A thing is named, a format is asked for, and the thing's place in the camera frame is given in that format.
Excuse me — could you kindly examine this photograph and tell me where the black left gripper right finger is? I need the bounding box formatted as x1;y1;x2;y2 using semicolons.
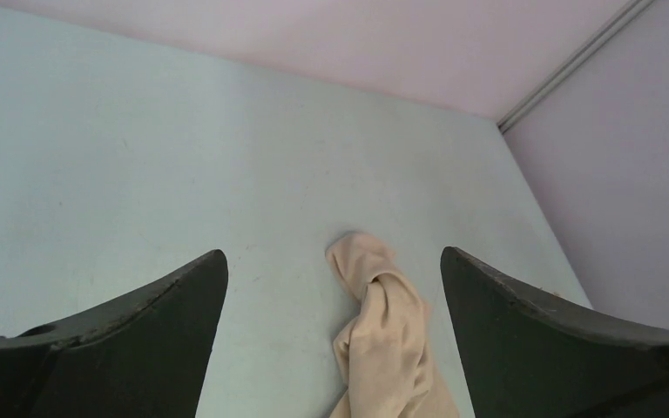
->
441;247;669;417

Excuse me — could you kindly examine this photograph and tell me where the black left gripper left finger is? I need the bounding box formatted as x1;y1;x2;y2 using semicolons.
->
0;250;228;417

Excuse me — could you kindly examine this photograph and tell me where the beige cloth napkin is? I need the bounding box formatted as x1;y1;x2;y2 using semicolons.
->
326;233;459;417

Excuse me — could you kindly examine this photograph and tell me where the aluminium corner frame post right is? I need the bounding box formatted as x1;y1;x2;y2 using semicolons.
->
497;0;655;134

